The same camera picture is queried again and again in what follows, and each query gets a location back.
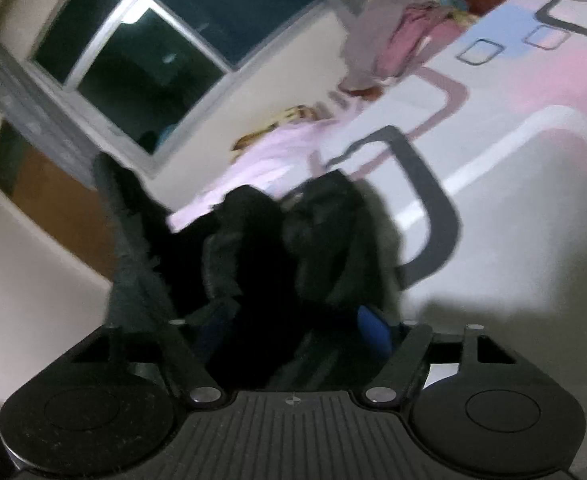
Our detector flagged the pink folded clothes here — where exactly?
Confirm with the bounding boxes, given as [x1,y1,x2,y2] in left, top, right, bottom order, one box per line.
[375,4,470,80]

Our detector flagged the black jacket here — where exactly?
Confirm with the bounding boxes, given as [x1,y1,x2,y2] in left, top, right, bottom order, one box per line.
[92,152,405,392]

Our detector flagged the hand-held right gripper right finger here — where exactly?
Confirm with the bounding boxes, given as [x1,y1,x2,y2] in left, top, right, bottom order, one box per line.
[357,305,520,407]

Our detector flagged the sliding glass window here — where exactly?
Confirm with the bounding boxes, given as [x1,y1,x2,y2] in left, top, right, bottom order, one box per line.
[24,0,335,177]

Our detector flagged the brown wooden door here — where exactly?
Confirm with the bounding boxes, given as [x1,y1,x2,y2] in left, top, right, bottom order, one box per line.
[0,119,120,282]

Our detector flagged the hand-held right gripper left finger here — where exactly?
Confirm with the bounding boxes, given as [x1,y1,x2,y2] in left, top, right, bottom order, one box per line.
[68,300,237,407]

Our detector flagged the light pink cloth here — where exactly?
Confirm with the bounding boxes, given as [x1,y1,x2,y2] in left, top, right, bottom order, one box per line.
[166,104,360,234]

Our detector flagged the yellow printed pillow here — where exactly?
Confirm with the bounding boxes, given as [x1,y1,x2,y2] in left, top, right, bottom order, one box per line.
[230,104,320,152]

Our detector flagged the pile of folded clothes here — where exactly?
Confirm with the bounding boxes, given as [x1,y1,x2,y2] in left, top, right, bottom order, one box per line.
[337,0,439,95]

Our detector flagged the colourful printed cloth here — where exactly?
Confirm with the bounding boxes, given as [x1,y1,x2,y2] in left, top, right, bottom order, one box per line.
[407,0,480,27]

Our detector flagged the patterned bed sheet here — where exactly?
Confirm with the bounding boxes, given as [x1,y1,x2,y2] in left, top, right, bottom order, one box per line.
[303,0,587,480]

